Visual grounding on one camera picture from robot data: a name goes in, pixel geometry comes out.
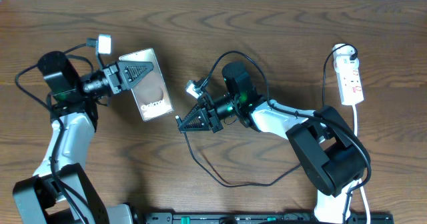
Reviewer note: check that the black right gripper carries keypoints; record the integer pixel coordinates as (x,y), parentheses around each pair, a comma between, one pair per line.
(206,123)

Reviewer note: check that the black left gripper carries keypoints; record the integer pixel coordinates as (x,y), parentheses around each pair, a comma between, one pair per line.
(117,76)

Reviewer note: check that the gold smartphone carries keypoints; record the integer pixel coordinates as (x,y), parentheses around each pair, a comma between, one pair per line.
(150,93)

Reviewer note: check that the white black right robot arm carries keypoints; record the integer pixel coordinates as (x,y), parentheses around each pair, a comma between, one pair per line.
(329,152)

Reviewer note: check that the white USB charger adapter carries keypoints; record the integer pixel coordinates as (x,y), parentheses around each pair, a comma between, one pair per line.
(345,54)

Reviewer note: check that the white power strip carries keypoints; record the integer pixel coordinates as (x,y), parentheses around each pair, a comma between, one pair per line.
(349,84)

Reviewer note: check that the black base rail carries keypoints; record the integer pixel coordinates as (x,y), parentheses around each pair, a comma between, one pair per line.
(229,218)

